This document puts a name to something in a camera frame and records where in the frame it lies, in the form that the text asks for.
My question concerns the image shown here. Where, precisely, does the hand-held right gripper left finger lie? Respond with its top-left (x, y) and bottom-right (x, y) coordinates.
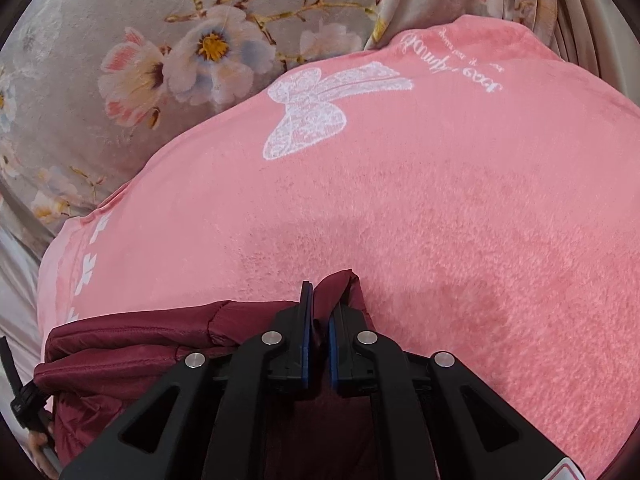
top-left (59, 280), bottom-right (317, 480)

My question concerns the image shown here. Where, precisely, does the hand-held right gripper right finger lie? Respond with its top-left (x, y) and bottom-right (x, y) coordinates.
top-left (327, 301), bottom-right (586, 480)

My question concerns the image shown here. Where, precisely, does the maroon puffer jacket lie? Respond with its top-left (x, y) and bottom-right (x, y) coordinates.
top-left (34, 269), bottom-right (436, 480)

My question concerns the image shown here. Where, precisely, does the person's left hand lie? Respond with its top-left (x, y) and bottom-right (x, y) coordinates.
top-left (29, 422), bottom-right (61, 479)

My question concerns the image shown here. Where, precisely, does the silver satin cloth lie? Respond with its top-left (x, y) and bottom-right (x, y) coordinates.
top-left (0, 230), bottom-right (66, 441)

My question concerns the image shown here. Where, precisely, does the pink printed blanket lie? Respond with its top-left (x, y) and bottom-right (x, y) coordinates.
top-left (37, 14), bottom-right (640, 480)

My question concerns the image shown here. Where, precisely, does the grey floral bed sheet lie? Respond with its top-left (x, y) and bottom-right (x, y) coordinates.
top-left (0, 0), bottom-right (566, 228)

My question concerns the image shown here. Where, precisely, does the beige cloth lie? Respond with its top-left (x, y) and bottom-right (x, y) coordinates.
top-left (520, 0), bottom-right (640, 106)

